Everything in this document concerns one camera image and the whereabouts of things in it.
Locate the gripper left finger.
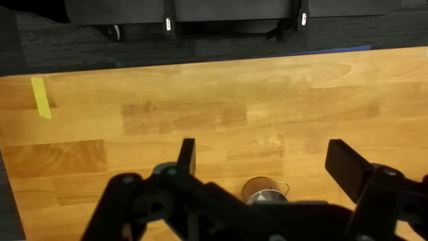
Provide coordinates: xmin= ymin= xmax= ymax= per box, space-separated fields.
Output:
xmin=80 ymin=138 xmax=268 ymax=241

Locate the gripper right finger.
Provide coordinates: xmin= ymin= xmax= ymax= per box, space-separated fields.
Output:
xmin=325 ymin=139 xmax=428 ymax=241

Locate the silver pot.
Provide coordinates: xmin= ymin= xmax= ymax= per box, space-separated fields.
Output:
xmin=241 ymin=176 xmax=290 ymax=205

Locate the blue tape strip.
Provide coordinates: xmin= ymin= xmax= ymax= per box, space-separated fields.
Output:
xmin=254 ymin=45 xmax=372 ymax=59

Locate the yellow tape strip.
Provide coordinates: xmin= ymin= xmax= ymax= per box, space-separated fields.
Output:
xmin=31 ymin=77 xmax=52 ymax=120

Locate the black cabinet on casters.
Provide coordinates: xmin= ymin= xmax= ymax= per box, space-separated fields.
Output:
xmin=64 ymin=0 xmax=403 ymax=43

